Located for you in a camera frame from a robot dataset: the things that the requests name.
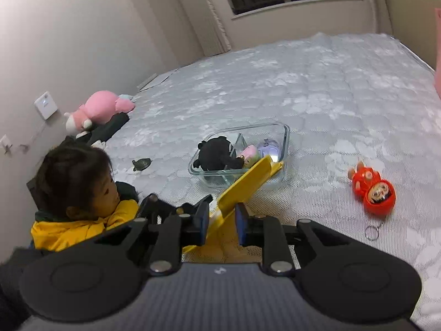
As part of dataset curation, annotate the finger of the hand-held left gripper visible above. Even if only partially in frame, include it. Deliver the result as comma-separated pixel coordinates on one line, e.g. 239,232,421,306
138,195,193,225

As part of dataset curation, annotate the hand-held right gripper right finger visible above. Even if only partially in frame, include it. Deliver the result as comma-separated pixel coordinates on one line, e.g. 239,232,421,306
236,203,348,277

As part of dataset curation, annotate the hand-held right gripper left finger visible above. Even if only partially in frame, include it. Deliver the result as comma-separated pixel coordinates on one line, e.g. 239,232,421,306
90,195,211,276

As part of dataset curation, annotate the yellow plastic toy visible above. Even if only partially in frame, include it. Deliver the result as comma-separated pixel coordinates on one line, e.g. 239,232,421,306
182,155,284,253

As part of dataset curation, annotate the black plush toy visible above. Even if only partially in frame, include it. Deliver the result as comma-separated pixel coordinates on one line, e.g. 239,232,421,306
197,137,243,171

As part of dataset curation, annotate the small pink toy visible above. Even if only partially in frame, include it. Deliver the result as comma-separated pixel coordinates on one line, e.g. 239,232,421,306
238,145,261,168

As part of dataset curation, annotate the purple toy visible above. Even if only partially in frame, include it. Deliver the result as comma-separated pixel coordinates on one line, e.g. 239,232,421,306
257,139,280,162

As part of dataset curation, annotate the clear glass container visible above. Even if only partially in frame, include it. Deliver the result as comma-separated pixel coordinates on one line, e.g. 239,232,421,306
188,123,291,189

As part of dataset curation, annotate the red doll keychain toy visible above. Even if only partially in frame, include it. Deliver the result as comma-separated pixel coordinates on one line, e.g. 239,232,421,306
347,161,397,242

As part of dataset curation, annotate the small dark turtle toy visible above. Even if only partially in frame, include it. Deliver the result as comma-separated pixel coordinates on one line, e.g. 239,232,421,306
132,158,153,172

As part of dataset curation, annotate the black cloth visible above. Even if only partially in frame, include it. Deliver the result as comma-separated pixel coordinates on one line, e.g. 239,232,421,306
76,113,130,146

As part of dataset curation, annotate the pink plush toy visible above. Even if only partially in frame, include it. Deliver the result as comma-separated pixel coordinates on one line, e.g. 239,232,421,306
64,90,136,135

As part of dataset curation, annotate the grey patterned mattress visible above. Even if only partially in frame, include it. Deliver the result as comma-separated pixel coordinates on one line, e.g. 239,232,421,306
103,33,441,331

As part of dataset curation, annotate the pink paper bag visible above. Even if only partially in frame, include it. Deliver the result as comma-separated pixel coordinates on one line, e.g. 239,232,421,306
432,3,441,98

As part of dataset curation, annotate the beige headboard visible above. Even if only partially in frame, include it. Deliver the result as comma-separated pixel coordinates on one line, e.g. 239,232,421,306
388,0,441,70

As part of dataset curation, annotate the white cable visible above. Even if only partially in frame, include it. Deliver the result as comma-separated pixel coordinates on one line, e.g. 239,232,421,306
20,120,49,153

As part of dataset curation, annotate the white wall switch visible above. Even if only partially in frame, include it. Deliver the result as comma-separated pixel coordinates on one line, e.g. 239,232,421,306
34,91,58,119

